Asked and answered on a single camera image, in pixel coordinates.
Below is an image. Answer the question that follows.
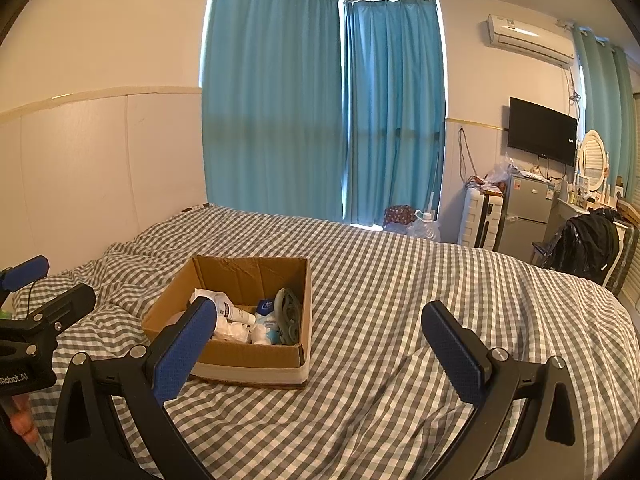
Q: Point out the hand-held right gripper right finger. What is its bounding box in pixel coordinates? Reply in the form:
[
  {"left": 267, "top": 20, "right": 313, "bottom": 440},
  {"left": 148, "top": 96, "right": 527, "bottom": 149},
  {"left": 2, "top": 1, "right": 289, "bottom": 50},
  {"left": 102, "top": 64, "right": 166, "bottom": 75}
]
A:
[{"left": 421, "top": 301, "right": 588, "bottom": 480}]

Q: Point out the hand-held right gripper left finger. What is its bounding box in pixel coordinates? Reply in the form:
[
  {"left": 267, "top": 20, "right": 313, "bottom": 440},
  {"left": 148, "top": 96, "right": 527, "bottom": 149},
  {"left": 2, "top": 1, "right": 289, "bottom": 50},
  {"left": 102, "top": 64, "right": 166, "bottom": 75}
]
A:
[{"left": 50, "top": 296, "right": 219, "bottom": 480}]

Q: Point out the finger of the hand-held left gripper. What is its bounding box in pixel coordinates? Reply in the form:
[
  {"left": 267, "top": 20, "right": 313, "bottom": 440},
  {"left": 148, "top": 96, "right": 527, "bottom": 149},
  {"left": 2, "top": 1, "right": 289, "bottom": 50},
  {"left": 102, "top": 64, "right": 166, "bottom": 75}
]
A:
[
  {"left": 0, "top": 282, "right": 97, "bottom": 357},
  {"left": 0, "top": 255, "right": 51, "bottom": 292}
]

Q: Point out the cream sock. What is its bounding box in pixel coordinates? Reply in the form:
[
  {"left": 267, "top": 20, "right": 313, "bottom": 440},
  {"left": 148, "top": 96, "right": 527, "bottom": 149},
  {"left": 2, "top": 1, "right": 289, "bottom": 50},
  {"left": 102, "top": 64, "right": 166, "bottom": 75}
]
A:
[{"left": 211, "top": 319, "right": 252, "bottom": 344}]

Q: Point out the white sock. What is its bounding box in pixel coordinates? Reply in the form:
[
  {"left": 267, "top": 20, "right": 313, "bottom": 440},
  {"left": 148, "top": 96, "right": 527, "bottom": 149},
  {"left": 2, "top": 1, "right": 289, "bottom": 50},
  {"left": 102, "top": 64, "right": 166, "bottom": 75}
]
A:
[{"left": 189, "top": 287, "right": 222, "bottom": 312}]

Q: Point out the white cream tube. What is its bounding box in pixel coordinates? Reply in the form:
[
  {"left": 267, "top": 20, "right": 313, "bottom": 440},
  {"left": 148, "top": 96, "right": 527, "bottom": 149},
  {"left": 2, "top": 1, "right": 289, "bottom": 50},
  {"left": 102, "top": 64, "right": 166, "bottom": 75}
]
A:
[{"left": 212, "top": 292, "right": 257, "bottom": 327}]

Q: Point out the brown cardboard box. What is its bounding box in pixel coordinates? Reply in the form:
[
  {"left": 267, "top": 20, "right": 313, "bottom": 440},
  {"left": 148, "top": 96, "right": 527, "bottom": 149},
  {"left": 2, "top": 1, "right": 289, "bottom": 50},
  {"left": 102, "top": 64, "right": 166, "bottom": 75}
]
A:
[{"left": 141, "top": 255, "right": 314, "bottom": 391}]

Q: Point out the blue white wipes packet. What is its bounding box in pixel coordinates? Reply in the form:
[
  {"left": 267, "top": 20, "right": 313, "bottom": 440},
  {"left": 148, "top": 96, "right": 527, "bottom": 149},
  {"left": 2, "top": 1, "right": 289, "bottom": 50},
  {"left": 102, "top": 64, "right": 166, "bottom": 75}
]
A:
[{"left": 251, "top": 298, "right": 284, "bottom": 346}]

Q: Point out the person's left hand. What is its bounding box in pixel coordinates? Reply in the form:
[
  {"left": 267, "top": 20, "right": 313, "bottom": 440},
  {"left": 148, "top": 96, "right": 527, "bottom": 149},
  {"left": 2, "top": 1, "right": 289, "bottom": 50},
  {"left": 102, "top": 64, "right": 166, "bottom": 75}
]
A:
[{"left": 11, "top": 394, "right": 40, "bottom": 445}]

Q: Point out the grey checked bedsheet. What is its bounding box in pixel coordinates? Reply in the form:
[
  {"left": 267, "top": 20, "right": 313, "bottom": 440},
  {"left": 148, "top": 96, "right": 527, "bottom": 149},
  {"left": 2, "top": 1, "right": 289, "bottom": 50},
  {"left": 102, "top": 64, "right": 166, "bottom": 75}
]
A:
[{"left": 10, "top": 203, "right": 640, "bottom": 480}]

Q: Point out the large water bottle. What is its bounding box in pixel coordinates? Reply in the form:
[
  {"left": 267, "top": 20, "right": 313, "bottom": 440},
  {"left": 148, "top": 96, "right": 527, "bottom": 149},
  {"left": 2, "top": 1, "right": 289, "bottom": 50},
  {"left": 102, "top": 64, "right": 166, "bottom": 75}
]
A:
[{"left": 406, "top": 210, "right": 444, "bottom": 244}]

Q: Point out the black chair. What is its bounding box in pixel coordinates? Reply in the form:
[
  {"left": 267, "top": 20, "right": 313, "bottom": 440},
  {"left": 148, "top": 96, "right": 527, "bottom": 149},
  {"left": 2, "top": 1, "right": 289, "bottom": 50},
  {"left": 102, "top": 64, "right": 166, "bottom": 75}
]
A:
[{"left": 529, "top": 241, "right": 557, "bottom": 267}]

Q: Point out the white suitcase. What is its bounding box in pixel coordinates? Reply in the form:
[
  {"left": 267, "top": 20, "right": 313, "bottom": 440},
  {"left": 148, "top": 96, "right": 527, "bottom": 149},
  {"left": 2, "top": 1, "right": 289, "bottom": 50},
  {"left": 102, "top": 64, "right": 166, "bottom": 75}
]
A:
[{"left": 457, "top": 190, "right": 506, "bottom": 252}]

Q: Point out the dark patterned bag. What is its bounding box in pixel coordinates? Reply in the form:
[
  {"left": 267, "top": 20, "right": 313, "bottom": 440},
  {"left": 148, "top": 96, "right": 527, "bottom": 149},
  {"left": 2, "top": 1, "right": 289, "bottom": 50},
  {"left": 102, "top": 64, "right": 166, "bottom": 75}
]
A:
[{"left": 382, "top": 204, "right": 417, "bottom": 231}]

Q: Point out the small grey fridge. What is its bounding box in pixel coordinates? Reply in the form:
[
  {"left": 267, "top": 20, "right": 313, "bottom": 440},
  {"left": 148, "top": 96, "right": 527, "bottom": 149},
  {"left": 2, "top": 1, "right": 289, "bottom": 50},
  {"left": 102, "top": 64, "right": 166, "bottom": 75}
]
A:
[{"left": 500, "top": 172, "right": 559, "bottom": 256}]

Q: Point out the black backpack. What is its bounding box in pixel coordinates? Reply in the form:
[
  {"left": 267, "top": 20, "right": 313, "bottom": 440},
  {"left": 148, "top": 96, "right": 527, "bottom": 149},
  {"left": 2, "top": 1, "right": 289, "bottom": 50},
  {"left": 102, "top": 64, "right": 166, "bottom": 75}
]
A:
[{"left": 542, "top": 209, "right": 622, "bottom": 287}]

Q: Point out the white dressing table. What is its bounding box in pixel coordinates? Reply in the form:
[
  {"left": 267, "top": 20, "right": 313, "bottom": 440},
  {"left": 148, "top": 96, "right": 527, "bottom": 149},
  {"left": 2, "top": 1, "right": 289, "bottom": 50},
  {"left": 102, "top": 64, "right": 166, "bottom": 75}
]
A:
[{"left": 550, "top": 194, "right": 632, "bottom": 286}]

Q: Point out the crumpled clear plastic bag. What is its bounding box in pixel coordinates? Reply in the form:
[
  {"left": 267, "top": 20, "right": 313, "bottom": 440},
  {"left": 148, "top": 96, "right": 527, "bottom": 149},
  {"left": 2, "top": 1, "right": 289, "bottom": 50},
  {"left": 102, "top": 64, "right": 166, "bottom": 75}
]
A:
[{"left": 486, "top": 152, "right": 522, "bottom": 187}]

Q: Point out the white oval mirror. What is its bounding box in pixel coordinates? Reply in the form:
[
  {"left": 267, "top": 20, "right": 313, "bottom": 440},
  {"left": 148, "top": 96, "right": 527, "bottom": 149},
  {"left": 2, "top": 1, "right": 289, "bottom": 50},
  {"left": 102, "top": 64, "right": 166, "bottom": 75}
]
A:
[{"left": 578, "top": 130, "right": 612, "bottom": 194}]

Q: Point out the blue window curtain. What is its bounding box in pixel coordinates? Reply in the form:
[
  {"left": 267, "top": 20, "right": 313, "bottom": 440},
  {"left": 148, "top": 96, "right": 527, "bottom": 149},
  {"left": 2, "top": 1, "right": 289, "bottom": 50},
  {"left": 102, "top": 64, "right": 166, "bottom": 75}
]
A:
[{"left": 342, "top": 0, "right": 449, "bottom": 227}]

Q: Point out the wide blue curtain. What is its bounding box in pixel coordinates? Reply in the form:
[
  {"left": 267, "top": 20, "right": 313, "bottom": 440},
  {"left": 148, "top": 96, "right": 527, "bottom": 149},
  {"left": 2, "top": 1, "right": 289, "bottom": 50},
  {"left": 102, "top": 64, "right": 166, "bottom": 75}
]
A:
[{"left": 200, "top": 0, "right": 349, "bottom": 222}]

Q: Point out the narrow teal curtain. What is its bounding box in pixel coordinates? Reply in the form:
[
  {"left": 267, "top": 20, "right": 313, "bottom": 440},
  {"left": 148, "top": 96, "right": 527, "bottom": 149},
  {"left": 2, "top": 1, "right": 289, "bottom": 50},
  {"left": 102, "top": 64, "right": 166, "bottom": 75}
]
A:
[{"left": 572, "top": 26, "right": 637, "bottom": 182}]

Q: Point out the white air conditioner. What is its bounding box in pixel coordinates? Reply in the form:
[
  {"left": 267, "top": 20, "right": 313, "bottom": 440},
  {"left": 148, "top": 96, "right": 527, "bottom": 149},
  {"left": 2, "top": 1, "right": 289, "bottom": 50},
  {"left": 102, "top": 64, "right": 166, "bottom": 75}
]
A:
[{"left": 482, "top": 14, "right": 577, "bottom": 69}]

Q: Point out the hanging wall cable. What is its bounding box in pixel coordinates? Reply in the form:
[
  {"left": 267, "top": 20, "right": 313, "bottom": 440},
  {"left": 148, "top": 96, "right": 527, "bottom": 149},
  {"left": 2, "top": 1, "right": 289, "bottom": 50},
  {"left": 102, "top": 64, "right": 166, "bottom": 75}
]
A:
[{"left": 456, "top": 127, "right": 477, "bottom": 187}]

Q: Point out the black wall television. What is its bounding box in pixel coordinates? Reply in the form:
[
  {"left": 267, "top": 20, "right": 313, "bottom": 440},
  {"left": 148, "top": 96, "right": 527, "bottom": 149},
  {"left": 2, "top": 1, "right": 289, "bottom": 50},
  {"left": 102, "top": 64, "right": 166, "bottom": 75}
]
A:
[{"left": 507, "top": 96, "right": 579, "bottom": 167}]

